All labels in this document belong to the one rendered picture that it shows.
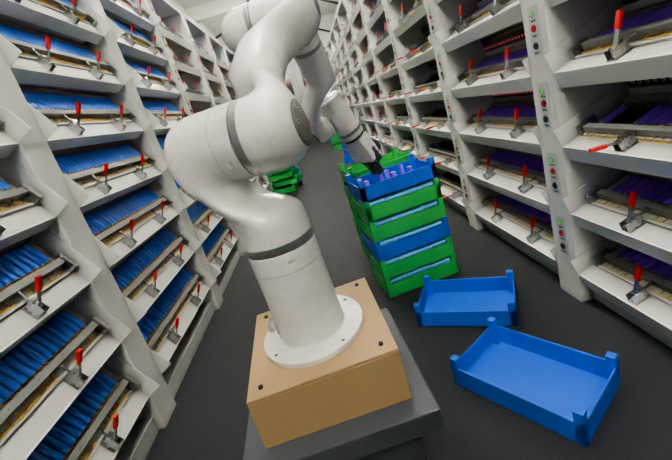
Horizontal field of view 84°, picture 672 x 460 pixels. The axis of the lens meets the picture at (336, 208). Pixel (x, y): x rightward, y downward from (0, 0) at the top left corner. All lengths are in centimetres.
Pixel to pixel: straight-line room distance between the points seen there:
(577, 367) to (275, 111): 93
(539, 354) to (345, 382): 65
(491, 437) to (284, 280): 60
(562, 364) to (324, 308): 69
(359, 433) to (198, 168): 47
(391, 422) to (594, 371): 60
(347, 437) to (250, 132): 48
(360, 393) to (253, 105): 47
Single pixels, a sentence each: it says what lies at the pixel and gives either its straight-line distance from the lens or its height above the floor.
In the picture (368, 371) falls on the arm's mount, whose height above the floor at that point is 36.
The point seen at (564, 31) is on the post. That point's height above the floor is 76.
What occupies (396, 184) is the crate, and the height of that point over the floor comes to 42.
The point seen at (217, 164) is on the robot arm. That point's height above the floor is 72.
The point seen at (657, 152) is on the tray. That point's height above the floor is 49.
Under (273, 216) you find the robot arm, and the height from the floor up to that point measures 62.
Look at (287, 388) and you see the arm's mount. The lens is 64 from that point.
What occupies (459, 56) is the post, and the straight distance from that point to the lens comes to 179.
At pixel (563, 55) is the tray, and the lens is 115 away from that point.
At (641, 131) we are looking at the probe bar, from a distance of 103.
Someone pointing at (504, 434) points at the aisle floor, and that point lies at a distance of 100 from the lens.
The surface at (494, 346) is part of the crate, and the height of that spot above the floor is 0.
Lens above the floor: 76
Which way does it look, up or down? 15 degrees down
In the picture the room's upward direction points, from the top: 17 degrees counter-clockwise
